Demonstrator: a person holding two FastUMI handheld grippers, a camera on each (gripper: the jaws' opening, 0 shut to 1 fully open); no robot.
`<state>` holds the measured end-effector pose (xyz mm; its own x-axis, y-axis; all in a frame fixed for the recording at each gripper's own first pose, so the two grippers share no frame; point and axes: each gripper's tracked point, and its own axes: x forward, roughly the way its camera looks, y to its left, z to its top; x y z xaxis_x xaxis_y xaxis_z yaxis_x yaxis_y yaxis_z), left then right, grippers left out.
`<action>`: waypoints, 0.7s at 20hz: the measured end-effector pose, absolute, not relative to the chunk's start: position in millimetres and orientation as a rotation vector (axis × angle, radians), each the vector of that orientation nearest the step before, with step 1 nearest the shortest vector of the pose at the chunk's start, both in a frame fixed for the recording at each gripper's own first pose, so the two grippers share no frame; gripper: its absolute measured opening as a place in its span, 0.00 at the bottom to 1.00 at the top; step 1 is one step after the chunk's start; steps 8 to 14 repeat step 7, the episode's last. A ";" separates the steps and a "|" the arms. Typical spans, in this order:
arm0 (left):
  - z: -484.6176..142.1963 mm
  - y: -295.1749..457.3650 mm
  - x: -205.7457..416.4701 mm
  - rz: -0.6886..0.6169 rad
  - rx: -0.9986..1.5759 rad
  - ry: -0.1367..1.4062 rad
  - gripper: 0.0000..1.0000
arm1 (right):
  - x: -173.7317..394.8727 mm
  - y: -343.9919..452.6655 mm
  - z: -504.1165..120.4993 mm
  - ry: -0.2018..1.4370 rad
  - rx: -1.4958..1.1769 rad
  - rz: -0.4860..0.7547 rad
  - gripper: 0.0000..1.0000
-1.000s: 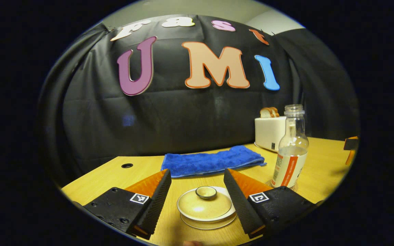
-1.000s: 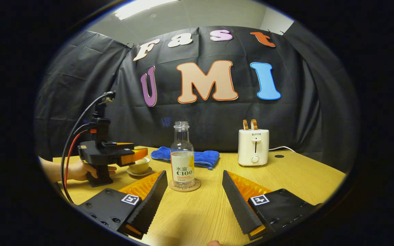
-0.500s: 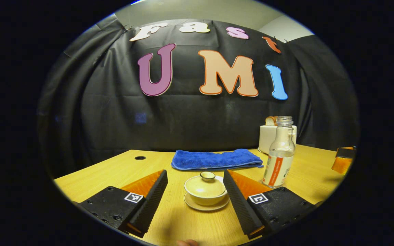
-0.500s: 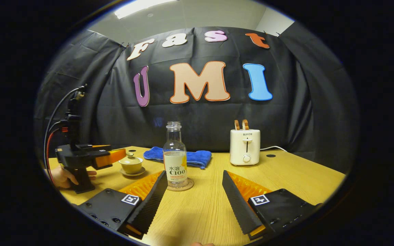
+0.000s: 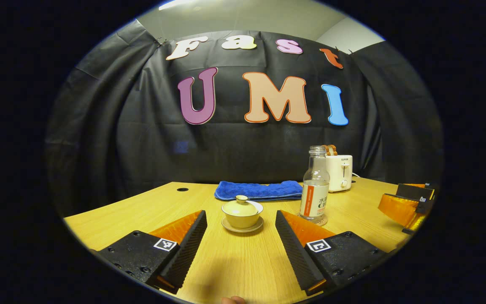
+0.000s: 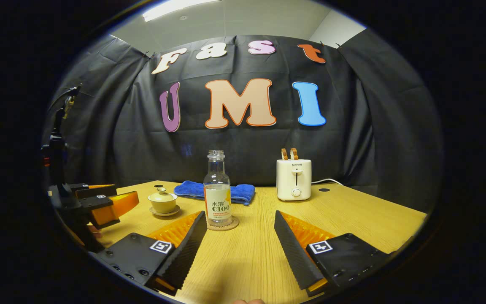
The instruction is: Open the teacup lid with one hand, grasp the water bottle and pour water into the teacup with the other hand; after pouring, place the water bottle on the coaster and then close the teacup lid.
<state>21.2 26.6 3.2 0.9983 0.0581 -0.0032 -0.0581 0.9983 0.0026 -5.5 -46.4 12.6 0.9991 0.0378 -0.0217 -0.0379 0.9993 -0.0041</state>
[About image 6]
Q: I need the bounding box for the blue towel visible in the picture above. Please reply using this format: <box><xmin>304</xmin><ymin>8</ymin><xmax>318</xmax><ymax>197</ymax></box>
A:
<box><xmin>173</xmin><ymin>180</ymin><xmax>256</xmax><ymax>206</ymax></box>

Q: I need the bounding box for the yellow teacup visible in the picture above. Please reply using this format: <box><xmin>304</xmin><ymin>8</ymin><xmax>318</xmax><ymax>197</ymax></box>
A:
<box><xmin>148</xmin><ymin>198</ymin><xmax>178</xmax><ymax>214</ymax></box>

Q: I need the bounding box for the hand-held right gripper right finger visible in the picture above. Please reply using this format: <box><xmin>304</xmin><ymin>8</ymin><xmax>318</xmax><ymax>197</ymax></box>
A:
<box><xmin>274</xmin><ymin>210</ymin><xmax>395</xmax><ymax>297</ymax></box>

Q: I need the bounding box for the clear water bottle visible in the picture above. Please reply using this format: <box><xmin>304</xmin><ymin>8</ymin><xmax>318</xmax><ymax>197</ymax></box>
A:
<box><xmin>203</xmin><ymin>150</ymin><xmax>232</xmax><ymax>227</ymax></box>

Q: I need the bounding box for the white toaster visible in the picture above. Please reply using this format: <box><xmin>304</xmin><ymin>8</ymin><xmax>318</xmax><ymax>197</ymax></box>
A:
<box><xmin>276</xmin><ymin>159</ymin><xmax>312</xmax><ymax>201</ymax></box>

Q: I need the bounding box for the yellow teacup lid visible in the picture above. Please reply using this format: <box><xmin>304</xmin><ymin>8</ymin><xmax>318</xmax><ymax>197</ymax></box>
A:
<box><xmin>149</xmin><ymin>188</ymin><xmax>177</xmax><ymax>202</ymax></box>

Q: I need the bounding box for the round wooden coaster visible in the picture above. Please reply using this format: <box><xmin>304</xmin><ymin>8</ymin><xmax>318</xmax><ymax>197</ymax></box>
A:
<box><xmin>206</xmin><ymin>216</ymin><xmax>240</xmax><ymax>231</ymax></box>

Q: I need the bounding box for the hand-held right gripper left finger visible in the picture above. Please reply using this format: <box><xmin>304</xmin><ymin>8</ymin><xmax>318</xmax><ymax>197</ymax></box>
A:
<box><xmin>89</xmin><ymin>211</ymin><xmax>208</xmax><ymax>296</ymax></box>

